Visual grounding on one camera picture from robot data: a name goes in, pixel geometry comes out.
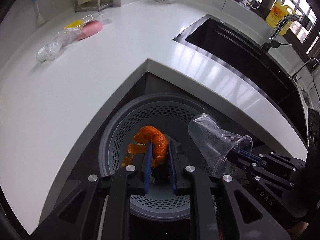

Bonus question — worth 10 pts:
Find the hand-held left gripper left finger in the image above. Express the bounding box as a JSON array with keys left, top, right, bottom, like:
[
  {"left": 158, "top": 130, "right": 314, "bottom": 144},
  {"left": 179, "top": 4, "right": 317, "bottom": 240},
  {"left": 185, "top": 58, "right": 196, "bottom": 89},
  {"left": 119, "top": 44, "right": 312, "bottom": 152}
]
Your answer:
[{"left": 30, "top": 142, "right": 153, "bottom": 240}]

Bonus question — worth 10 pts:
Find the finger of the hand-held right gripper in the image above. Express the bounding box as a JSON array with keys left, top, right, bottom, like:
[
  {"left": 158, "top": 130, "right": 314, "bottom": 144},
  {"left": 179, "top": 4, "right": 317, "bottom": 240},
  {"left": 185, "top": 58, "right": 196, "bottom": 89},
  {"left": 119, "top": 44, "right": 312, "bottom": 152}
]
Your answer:
[
  {"left": 226, "top": 155, "right": 299, "bottom": 190},
  {"left": 234, "top": 149, "right": 306, "bottom": 170}
]

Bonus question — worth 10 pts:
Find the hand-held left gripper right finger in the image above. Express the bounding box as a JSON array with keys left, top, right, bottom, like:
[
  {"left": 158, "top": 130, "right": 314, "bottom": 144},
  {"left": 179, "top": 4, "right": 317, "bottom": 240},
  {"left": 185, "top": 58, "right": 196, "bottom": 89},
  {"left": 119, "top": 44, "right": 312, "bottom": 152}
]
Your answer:
[{"left": 167, "top": 141, "right": 292, "bottom": 240}]

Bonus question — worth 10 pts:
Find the orange peel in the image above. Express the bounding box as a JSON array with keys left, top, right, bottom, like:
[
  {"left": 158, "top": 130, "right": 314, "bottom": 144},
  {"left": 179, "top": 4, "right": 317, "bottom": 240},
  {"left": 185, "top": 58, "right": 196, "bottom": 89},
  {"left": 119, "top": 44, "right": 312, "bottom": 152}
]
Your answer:
[{"left": 121, "top": 126, "right": 168, "bottom": 169}]

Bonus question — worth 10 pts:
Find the clear plastic cup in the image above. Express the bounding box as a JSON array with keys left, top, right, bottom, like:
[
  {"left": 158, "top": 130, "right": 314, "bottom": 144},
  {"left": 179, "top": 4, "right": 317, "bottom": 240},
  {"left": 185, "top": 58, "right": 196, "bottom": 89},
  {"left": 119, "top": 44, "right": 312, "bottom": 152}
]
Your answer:
[{"left": 187, "top": 113, "right": 253, "bottom": 178}]

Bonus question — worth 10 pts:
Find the grey perforated trash bin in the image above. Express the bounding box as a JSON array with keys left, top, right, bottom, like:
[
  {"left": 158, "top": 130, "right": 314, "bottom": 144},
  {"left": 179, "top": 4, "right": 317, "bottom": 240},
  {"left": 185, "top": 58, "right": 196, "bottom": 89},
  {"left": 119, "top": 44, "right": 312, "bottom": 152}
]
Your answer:
[{"left": 98, "top": 94, "right": 225, "bottom": 222}]

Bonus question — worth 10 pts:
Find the clear plastic bag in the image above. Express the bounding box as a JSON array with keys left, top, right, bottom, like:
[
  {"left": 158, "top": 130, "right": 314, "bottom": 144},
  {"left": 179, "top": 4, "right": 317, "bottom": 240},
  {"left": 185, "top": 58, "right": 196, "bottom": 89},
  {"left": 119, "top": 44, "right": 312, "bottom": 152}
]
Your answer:
[{"left": 36, "top": 27, "right": 82, "bottom": 63}]

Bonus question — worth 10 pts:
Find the clear plastic package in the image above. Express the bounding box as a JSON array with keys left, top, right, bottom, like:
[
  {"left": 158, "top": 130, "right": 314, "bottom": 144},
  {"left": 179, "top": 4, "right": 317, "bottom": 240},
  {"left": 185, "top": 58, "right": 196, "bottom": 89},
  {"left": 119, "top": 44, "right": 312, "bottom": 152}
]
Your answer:
[{"left": 80, "top": 12, "right": 105, "bottom": 23}]

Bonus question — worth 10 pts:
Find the small chrome faucet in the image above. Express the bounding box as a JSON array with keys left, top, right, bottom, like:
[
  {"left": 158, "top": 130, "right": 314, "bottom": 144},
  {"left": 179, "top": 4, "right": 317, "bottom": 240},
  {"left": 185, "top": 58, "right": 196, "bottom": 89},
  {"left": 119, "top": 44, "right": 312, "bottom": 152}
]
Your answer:
[{"left": 290, "top": 57, "right": 320, "bottom": 83}]

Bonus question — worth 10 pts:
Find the black kitchen sink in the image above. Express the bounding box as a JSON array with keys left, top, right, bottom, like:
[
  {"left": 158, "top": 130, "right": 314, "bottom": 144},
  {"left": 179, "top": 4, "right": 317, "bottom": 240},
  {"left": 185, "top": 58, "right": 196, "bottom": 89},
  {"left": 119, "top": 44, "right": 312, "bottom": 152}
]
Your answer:
[{"left": 172, "top": 14, "right": 310, "bottom": 145}]

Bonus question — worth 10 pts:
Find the chrome kitchen faucet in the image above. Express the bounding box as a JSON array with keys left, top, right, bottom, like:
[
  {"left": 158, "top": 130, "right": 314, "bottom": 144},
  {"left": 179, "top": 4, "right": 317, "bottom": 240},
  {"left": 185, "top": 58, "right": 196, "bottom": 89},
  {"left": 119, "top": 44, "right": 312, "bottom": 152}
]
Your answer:
[{"left": 261, "top": 13, "right": 313, "bottom": 53}]

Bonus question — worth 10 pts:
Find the yellow oil bottle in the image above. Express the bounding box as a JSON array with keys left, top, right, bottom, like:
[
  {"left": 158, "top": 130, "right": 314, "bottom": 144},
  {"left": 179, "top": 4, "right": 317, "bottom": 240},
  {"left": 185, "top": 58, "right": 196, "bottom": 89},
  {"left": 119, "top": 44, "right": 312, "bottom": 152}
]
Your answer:
[{"left": 266, "top": 0, "right": 297, "bottom": 36}]

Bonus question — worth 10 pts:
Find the blue and white bottle brush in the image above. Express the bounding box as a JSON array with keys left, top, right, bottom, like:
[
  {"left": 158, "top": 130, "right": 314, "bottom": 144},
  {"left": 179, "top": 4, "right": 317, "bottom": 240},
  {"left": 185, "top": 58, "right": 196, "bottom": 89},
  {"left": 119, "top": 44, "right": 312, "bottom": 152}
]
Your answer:
[{"left": 31, "top": 0, "right": 45, "bottom": 25}]

